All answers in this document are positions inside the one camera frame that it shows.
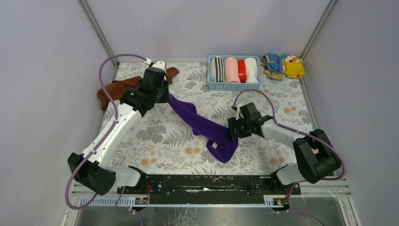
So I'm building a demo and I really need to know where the brown towel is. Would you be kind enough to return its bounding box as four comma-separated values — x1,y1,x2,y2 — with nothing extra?
96,67,179,110

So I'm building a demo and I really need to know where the light blue plastic basket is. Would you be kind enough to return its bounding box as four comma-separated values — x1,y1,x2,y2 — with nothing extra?
206,55,264,91

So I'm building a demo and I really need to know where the striped rolled towel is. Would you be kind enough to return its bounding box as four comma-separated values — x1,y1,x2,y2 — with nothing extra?
209,56,225,82

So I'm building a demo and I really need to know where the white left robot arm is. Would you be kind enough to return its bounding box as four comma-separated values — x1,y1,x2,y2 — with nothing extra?
67,65,169,195

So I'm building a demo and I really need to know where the slotted cable duct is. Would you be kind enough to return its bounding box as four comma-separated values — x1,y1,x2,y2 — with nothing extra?
89,195,287,208

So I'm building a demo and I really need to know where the white rolled towel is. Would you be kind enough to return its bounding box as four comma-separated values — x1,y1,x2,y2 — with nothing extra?
244,57,259,83

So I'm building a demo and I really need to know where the red rolled towel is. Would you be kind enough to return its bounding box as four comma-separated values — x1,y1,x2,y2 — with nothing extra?
238,59,247,83

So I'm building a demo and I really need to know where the floral patterned table mat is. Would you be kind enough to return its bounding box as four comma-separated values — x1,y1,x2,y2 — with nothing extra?
109,62,312,175

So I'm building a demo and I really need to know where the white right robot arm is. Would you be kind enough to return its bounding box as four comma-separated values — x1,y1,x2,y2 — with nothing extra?
228,103,342,185

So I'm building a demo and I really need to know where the purple towel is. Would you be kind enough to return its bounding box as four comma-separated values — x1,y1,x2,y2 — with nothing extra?
168,94,238,163

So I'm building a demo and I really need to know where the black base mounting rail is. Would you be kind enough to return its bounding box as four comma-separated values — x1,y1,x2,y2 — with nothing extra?
117,174,301,205

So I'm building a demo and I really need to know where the pink rolled towel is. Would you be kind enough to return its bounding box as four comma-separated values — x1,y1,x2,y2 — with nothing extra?
224,56,240,83

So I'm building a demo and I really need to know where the blue yellow cartoon towel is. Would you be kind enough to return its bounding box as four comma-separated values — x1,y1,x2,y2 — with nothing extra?
260,54,305,81

